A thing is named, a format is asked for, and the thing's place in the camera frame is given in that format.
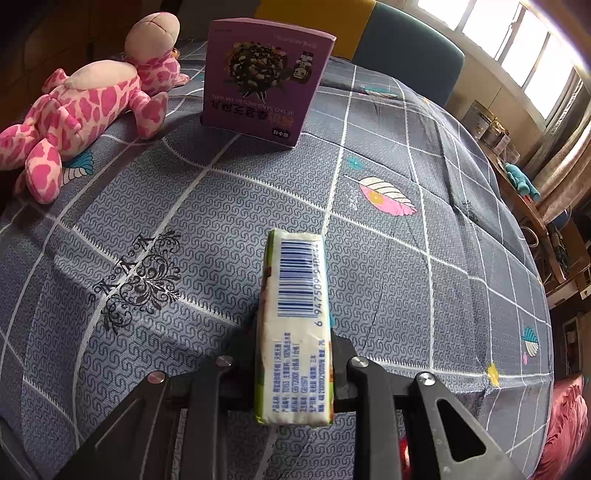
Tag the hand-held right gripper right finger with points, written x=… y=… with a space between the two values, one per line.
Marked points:
x=342 y=364

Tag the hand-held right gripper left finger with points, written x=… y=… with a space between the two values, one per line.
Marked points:
x=244 y=355

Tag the small tissue pack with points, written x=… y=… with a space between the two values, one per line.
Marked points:
x=295 y=323

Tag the pink ruffled cloth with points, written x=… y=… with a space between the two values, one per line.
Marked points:
x=565 y=424

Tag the wooden desk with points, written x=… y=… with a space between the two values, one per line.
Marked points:
x=531 y=217

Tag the blue plush toy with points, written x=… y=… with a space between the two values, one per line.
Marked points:
x=519 y=180

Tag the purple cardboard box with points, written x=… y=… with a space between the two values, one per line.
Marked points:
x=263 y=78

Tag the white tin can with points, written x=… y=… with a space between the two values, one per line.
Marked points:
x=480 y=121

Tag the pink spotted plush toy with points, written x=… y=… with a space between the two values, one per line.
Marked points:
x=87 y=106

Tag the beige patterned curtain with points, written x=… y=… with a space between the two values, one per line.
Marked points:
x=563 y=161

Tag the grey yellow blue headboard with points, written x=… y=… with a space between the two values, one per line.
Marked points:
x=397 y=46

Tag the window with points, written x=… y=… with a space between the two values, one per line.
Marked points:
x=517 y=41

